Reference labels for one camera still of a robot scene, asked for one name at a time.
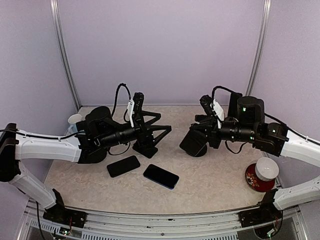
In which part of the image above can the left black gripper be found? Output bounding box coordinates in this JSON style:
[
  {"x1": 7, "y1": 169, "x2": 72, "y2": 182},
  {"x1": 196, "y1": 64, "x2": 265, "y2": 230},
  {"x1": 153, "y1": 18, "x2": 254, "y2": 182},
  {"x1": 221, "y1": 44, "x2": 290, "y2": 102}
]
[{"x1": 99, "y1": 110, "x2": 172, "y2": 149}]

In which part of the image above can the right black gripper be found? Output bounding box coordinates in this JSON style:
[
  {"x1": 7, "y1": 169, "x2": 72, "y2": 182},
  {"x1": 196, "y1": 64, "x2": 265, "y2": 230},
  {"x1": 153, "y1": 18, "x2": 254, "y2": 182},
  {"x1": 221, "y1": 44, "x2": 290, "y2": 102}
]
[{"x1": 190, "y1": 115, "x2": 259, "y2": 149}]

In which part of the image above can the black pole phone stand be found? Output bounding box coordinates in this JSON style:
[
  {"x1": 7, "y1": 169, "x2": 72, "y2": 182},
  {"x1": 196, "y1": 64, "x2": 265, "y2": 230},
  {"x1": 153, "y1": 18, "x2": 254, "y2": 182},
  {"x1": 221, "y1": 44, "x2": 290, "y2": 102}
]
[{"x1": 186, "y1": 130, "x2": 208, "y2": 158}]

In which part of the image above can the grey round-base phone stand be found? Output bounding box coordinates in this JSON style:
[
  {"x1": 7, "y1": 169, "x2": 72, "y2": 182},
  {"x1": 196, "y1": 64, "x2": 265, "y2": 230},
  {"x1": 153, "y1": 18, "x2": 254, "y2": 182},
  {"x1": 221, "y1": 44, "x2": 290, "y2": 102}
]
[{"x1": 227, "y1": 92, "x2": 243, "y2": 119}]

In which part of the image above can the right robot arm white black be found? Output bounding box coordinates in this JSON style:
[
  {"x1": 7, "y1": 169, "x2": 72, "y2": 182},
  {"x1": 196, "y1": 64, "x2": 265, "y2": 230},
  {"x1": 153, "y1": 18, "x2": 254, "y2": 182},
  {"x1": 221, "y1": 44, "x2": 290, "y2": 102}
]
[{"x1": 179, "y1": 93, "x2": 320, "y2": 167}]

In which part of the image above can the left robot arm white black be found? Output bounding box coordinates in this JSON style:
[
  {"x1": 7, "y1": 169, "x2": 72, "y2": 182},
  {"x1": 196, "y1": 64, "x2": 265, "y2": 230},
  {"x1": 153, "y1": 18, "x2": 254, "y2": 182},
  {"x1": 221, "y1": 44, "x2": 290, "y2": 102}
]
[{"x1": 0, "y1": 106, "x2": 172, "y2": 223}]

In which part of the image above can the black folding phone stand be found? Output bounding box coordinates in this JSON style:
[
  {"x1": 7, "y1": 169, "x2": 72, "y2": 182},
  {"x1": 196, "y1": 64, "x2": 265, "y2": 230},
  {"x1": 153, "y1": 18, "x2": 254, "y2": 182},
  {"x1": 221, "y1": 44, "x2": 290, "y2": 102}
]
[{"x1": 132, "y1": 141, "x2": 158, "y2": 159}]

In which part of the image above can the black phone blue edge centre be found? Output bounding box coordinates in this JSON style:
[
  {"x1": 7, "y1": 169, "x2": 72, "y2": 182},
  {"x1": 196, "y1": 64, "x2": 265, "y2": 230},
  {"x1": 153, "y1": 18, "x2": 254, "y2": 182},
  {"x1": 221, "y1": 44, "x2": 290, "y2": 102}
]
[{"x1": 143, "y1": 164, "x2": 180, "y2": 190}]

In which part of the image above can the white bowl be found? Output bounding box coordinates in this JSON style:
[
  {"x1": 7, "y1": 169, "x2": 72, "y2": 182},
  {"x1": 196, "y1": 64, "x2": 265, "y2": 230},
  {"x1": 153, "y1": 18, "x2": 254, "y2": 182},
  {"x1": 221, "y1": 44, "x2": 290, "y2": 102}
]
[{"x1": 254, "y1": 157, "x2": 280, "y2": 182}]

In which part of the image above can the light blue white cup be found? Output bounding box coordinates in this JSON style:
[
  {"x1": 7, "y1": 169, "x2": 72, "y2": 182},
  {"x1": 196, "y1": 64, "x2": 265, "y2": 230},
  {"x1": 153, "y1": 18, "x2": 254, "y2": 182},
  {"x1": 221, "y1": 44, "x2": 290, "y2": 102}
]
[{"x1": 67, "y1": 113, "x2": 82, "y2": 135}]

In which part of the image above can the red floral plate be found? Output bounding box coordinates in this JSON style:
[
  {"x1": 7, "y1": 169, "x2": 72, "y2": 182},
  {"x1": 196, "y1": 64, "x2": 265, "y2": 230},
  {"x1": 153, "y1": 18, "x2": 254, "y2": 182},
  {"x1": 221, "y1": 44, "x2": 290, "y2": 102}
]
[{"x1": 245, "y1": 163, "x2": 276, "y2": 193}]

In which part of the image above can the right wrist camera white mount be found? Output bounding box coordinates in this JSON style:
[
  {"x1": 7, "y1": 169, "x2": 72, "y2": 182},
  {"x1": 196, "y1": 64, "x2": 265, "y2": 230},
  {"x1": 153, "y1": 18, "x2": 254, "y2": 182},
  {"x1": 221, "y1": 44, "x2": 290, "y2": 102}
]
[{"x1": 199, "y1": 95, "x2": 225, "y2": 122}]

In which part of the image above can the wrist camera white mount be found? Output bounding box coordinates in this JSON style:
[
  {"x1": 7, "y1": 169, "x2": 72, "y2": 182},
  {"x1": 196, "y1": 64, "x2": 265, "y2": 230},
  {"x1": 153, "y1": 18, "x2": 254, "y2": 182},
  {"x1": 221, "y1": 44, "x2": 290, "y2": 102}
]
[
  {"x1": 199, "y1": 95, "x2": 225, "y2": 122},
  {"x1": 127, "y1": 92, "x2": 144, "y2": 128}
]

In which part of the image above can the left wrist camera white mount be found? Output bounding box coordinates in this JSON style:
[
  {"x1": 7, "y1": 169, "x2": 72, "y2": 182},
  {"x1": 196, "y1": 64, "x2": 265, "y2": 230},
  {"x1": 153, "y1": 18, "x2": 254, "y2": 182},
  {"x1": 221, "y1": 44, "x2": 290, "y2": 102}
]
[{"x1": 127, "y1": 92, "x2": 144, "y2": 128}]

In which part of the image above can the front aluminium rail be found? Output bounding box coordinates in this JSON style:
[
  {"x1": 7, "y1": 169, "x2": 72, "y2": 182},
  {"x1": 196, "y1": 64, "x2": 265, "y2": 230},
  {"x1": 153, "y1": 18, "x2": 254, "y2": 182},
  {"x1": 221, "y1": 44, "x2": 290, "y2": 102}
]
[{"x1": 24, "y1": 204, "x2": 308, "y2": 240}]

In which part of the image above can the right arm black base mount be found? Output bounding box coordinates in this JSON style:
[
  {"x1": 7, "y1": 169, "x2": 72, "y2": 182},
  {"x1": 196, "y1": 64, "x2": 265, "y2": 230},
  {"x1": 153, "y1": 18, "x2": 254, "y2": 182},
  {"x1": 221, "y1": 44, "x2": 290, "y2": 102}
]
[{"x1": 238, "y1": 208, "x2": 283, "y2": 228}]

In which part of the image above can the right aluminium frame post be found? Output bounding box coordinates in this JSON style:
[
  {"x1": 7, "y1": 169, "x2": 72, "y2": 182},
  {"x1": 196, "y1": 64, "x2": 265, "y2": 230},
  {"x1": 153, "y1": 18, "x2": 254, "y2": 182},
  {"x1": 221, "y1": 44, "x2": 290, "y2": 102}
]
[{"x1": 245, "y1": 0, "x2": 272, "y2": 96}]

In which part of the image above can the aluminium frame post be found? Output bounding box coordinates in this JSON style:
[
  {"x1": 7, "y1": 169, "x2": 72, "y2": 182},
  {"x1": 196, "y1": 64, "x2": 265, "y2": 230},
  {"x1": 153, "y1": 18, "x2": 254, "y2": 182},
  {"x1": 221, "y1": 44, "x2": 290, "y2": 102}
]
[
  {"x1": 50, "y1": 0, "x2": 82, "y2": 111},
  {"x1": 245, "y1": 0, "x2": 272, "y2": 96}
]

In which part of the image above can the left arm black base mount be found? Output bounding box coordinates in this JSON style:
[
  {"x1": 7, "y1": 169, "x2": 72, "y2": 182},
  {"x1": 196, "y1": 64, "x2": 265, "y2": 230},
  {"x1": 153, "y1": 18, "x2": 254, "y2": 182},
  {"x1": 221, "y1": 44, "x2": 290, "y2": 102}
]
[{"x1": 43, "y1": 208, "x2": 87, "y2": 229}]

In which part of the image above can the left aluminium frame post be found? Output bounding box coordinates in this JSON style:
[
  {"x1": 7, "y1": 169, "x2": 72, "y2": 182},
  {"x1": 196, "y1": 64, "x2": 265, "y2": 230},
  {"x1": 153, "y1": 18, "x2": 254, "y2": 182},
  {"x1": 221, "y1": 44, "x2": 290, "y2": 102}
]
[{"x1": 50, "y1": 0, "x2": 82, "y2": 111}]

